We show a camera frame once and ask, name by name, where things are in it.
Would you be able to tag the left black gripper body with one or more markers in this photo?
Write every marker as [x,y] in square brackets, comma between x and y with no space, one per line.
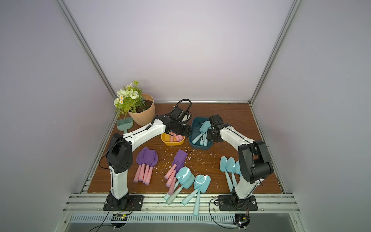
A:
[181,129]

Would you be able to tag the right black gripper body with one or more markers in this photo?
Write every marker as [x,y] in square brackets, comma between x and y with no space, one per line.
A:
[209,136]

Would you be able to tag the teal round shovel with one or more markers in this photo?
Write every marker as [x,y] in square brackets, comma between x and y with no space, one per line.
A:
[202,130]

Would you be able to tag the purple square shovel pink handle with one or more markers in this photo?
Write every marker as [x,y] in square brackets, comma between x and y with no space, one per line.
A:
[179,137]

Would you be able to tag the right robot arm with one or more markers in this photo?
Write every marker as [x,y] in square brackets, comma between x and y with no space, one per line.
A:
[255,162]

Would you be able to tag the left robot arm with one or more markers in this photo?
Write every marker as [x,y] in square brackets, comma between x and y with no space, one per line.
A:
[120,153]

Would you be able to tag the dark teal storage box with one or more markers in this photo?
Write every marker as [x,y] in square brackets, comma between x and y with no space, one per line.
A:
[195,126]

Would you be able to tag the yellow storage box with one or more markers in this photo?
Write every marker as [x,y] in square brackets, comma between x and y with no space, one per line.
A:
[166,140]

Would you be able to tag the beige flower pot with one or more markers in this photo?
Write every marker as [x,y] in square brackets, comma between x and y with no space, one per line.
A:
[145,117]

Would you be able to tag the purple shovel far left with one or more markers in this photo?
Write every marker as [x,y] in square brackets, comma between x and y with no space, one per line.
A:
[140,162]

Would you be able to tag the artificial flower plant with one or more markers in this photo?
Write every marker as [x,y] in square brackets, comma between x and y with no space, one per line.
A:
[129,99]

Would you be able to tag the green small brush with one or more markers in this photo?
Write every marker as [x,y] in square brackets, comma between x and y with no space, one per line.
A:
[125,124]

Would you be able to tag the right circuit board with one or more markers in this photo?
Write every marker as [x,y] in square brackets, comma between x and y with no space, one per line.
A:
[242,221]

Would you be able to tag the circuit board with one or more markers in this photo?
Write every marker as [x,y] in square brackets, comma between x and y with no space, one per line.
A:
[242,221]
[119,220]

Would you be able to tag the left circuit board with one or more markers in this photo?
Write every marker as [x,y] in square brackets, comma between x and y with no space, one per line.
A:
[119,220]

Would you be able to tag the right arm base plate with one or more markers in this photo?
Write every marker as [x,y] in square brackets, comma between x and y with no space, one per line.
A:
[226,203]

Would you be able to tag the aluminium front rail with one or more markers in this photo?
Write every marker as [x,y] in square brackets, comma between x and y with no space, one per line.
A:
[155,203]

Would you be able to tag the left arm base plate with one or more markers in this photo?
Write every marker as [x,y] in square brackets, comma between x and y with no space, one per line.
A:
[128,202]

